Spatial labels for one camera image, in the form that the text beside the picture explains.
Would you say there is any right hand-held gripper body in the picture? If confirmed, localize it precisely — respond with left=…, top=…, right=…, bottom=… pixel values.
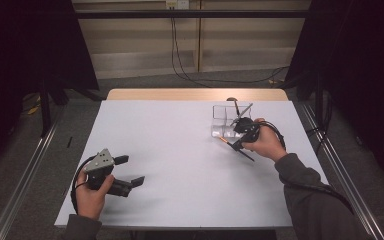
left=230, top=103, right=262, bottom=144

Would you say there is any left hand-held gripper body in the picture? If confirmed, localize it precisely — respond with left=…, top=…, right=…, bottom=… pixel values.
left=83, top=148, right=134, bottom=198

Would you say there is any clear acrylic pen holder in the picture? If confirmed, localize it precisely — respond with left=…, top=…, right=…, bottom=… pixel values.
left=211, top=104, right=253, bottom=140

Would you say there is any person's right hand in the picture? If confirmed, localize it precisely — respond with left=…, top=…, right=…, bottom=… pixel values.
left=241, top=117, right=288, bottom=163

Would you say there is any person's left hand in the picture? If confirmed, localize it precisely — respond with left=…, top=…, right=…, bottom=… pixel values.
left=75, top=168, right=115, bottom=221

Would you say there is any white table cover sheet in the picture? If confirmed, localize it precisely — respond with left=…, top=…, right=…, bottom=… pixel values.
left=54, top=99, right=330, bottom=230

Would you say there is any wooden table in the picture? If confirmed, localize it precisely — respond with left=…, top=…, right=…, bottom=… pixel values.
left=106, top=87, right=289, bottom=102

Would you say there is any yellow item on floor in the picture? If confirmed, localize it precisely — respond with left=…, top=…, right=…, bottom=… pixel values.
left=27, top=96, right=43, bottom=116

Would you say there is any black curtain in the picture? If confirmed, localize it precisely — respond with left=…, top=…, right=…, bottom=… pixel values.
left=284, top=0, right=384, bottom=193
left=0, top=0, right=100, bottom=178

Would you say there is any left hand-held gripper cable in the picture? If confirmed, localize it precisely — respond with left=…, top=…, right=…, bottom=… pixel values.
left=70, top=154, right=98, bottom=216

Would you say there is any hand-held gripper cable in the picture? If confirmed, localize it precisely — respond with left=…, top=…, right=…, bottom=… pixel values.
left=70, top=154, right=98, bottom=216
left=258, top=120, right=354, bottom=214

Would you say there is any right hand-held gripper cable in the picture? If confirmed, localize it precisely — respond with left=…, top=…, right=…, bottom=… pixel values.
left=258, top=120, right=354, bottom=214

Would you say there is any black wall cable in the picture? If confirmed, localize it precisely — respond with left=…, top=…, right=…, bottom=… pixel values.
left=173, top=16, right=291, bottom=84
left=170, top=8, right=214, bottom=88

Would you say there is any black stand post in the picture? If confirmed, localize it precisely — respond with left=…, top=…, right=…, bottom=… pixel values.
left=314, top=73, right=324, bottom=141
left=39, top=78, right=53, bottom=138

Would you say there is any metal floor rail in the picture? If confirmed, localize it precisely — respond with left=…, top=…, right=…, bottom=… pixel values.
left=0, top=106, right=66, bottom=240
left=299, top=101, right=384, bottom=240

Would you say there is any black horizontal frame bar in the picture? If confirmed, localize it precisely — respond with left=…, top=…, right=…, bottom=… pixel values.
left=74, top=9, right=311, bottom=20

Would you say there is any white wall power outlet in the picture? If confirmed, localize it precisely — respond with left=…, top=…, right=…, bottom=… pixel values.
left=165, top=0, right=190, bottom=10

